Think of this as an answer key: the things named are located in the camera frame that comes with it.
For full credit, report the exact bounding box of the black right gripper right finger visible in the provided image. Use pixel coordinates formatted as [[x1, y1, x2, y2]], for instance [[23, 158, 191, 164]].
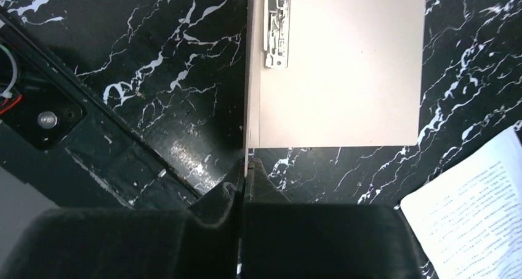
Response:
[[241, 159, 421, 278]]

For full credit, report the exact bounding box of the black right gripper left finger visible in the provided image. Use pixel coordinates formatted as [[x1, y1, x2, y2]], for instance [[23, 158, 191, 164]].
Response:
[[1, 163, 244, 278]]

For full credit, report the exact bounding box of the beige paper folder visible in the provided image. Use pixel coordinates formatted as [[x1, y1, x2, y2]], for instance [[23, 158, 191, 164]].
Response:
[[244, 0, 426, 152]]

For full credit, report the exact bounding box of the printed white paper sheet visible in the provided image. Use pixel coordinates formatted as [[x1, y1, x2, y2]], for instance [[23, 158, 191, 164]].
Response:
[[400, 127, 521, 278]]

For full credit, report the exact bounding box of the silver folder clip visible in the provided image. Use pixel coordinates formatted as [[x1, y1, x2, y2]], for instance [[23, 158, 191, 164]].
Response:
[[263, 0, 291, 70]]

